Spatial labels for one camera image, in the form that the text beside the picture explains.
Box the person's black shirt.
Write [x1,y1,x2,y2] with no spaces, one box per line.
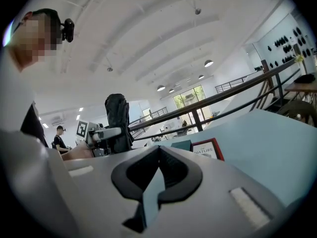
[20,102,49,148]

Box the person's left forearm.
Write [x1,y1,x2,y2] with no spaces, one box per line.
[60,140,94,161]

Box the dark teal box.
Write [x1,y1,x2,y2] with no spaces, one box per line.
[170,139,193,151]

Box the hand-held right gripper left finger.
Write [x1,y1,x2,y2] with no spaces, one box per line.
[63,145,160,238]

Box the black head-worn camera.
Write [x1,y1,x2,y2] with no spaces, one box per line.
[60,18,75,43]

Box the person's head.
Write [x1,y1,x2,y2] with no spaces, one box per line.
[9,8,62,71]

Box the round wicker chair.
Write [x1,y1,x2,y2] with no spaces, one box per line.
[277,100,317,128]

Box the wooden side table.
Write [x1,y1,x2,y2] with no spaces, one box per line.
[284,79,317,101]

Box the red book white cover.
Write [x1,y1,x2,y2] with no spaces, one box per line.
[190,137,225,162]

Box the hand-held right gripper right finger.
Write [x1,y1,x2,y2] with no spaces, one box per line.
[148,145,285,238]

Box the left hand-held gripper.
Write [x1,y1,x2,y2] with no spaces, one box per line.
[75,120,122,158]

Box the group of black wall caps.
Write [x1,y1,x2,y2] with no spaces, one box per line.
[267,26,314,68]

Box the black umbrella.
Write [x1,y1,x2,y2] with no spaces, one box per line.
[104,93,134,155]

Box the light blue table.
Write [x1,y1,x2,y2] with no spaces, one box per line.
[146,108,317,208]

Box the black bag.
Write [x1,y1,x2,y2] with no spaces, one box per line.
[294,73,317,83]

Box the black metal railing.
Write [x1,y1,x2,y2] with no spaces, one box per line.
[128,58,302,141]

